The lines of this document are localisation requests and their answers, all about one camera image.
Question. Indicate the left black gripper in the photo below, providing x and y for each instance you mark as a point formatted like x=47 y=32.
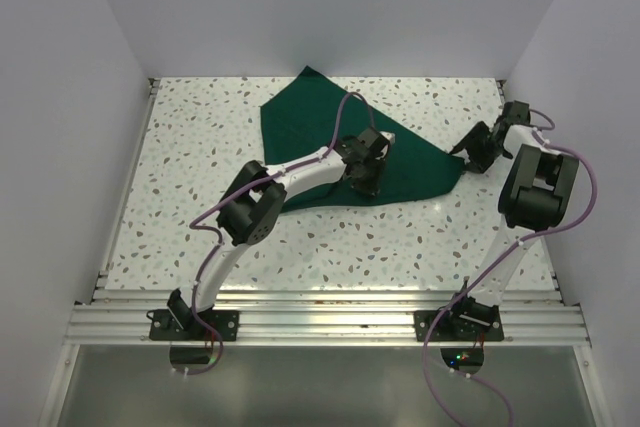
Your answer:
x=370 y=187

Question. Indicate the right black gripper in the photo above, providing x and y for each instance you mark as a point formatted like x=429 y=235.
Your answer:
x=477 y=163

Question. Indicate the green surgical cloth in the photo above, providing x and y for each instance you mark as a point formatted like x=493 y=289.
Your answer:
x=300 y=120

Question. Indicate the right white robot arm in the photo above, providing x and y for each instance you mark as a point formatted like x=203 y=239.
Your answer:
x=533 y=199

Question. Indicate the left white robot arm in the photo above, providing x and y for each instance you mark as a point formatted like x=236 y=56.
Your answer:
x=248 y=211

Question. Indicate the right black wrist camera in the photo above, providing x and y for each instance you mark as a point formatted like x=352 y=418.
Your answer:
x=515 y=113

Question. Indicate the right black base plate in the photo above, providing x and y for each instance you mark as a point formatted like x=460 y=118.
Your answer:
x=456 y=328

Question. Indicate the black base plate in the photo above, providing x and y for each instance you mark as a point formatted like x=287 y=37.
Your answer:
x=164 y=327
x=456 y=328

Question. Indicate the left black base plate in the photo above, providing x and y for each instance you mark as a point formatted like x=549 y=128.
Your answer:
x=164 y=327

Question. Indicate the aluminium rail frame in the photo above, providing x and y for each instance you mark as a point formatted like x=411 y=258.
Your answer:
x=350 y=284

